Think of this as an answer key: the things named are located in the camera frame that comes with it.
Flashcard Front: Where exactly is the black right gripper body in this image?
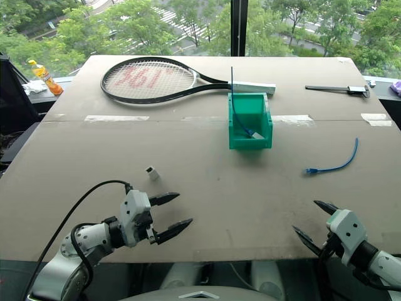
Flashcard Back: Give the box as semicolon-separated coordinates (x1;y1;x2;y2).
317;232;345;261

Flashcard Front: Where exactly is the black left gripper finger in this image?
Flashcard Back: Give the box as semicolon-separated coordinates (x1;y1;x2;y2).
155;218;194;245
148;192;181;207

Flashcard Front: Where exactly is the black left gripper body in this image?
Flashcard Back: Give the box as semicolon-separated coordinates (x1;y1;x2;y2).
134;209;159;245

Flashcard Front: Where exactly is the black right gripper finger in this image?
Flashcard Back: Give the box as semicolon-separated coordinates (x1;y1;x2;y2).
313;200;341;216
291;225;323;257

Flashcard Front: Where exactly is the grey rounded shell with chevron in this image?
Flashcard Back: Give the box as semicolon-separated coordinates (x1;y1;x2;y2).
120;261;286;301

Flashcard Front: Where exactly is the white tape strip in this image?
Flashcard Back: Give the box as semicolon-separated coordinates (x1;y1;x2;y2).
271;114;315;124
360;112;393;127
84;115;150;123

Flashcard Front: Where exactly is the green plastic bin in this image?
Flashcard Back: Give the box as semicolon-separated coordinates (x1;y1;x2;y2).
227;91;274;151

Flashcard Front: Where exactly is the black digital caliper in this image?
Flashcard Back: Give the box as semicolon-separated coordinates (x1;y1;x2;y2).
305;83;372;101

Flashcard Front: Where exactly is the black white tennis racket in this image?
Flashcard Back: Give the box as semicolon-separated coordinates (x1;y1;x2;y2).
100;56;278;105

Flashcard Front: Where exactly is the orange drink bottle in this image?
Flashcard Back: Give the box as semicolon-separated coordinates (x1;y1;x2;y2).
27;59;65;96

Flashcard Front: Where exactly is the white crumpled cloth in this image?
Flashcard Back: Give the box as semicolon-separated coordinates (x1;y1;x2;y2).
22;82;48;96

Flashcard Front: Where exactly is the black stand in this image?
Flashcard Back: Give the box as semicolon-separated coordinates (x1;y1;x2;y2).
0;52;43;172

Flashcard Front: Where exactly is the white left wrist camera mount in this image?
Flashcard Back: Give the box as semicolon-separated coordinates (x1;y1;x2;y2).
118;189;155;247

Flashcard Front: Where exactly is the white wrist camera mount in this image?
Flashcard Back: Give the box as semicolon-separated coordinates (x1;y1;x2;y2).
325;209;368;268
118;189;155;247

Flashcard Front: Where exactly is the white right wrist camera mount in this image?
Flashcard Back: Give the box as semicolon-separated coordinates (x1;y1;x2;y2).
325;209;368;268

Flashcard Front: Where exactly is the blue cable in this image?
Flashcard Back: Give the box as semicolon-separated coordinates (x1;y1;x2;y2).
230;65;256;138
304;137;360;176

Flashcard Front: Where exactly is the black window frame post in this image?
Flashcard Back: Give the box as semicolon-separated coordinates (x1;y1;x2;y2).
231;0;246;58

